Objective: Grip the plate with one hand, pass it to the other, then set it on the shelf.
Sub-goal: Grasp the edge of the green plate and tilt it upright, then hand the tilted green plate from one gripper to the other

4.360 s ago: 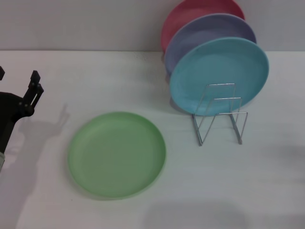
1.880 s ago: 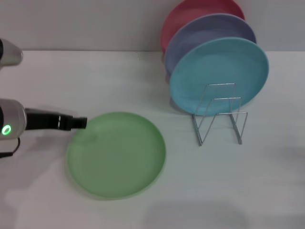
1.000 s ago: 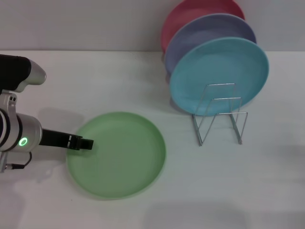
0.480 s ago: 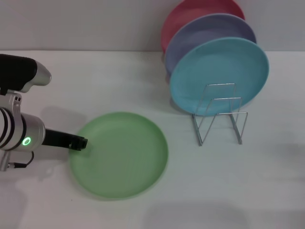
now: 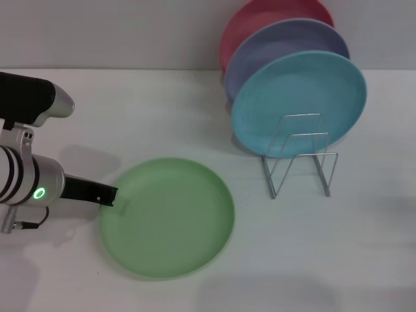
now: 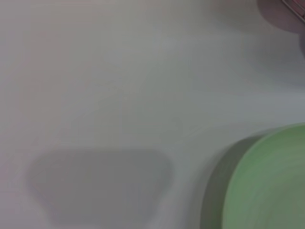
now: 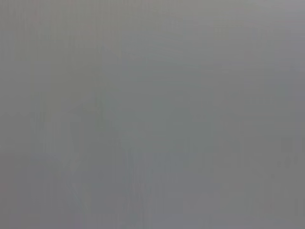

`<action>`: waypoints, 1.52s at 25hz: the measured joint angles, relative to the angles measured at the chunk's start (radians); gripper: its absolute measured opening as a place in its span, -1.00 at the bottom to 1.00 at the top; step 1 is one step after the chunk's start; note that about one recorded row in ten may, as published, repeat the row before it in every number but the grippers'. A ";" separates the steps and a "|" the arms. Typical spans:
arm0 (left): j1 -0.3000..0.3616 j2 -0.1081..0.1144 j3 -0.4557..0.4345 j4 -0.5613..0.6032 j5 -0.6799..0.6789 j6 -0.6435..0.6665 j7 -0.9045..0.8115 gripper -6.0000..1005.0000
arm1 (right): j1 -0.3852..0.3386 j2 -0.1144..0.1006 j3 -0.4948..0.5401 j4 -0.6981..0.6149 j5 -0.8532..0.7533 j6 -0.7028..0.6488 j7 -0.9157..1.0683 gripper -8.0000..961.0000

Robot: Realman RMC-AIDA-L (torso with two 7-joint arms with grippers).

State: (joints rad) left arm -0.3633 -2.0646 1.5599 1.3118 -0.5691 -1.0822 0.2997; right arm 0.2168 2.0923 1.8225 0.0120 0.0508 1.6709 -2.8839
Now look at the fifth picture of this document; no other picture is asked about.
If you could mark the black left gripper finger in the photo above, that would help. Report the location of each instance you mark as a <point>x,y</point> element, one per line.
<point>107,196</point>

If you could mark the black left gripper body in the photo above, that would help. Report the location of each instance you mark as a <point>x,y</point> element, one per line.
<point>79,190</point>

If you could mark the green plastic plate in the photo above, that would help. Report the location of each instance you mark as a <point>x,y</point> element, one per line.
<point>169,224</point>

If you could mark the cyan plastic plate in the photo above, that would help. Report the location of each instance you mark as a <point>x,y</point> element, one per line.
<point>292,87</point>

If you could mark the purple plastic plate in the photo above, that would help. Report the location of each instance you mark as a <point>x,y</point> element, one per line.
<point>279,42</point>

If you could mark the red plastic plate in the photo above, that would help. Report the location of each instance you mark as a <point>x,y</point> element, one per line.
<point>260,16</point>

